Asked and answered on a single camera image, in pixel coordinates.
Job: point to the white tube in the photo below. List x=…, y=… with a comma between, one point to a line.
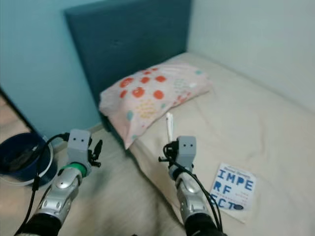
x=170, y=127

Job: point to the pink pillow with orange spots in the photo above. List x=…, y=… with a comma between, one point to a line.
x=155, y=98

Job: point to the white book with blue letters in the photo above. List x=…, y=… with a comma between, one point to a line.
x=234, y=187

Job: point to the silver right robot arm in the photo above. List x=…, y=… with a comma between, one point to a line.
x=192, y=201

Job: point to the clear plastic rubbish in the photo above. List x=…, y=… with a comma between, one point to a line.
x=24, y=157

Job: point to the mattress with cream sheet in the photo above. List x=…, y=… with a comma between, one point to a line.
x=246, y=123

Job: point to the blue plastic bucket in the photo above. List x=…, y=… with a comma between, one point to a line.
x=10, y=169

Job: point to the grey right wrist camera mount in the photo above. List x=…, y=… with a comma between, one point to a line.
x=187, y=152

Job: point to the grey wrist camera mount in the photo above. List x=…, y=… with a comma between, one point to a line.
x=79, y=147
x=187, y=152

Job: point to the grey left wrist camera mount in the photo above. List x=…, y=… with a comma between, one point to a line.
x=79, y=147

